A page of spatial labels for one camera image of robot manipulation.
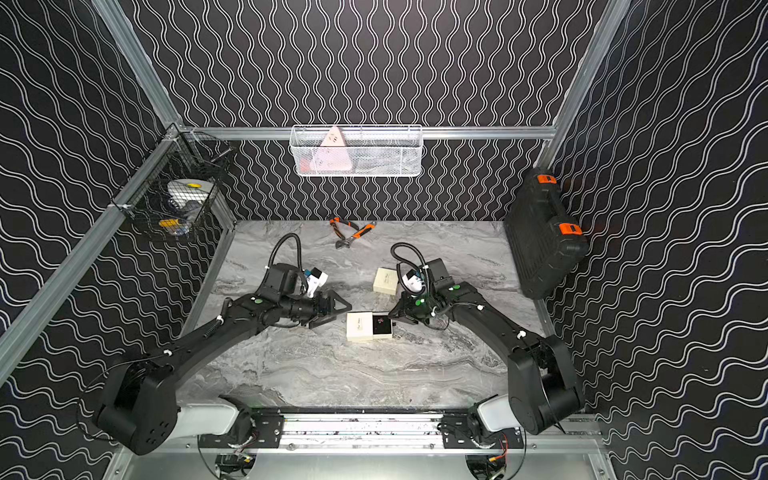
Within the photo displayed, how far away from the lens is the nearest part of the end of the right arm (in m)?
0.63

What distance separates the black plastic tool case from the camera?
0.81 metres

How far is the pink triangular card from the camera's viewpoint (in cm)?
90

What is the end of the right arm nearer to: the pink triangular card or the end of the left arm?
the end of the left arm
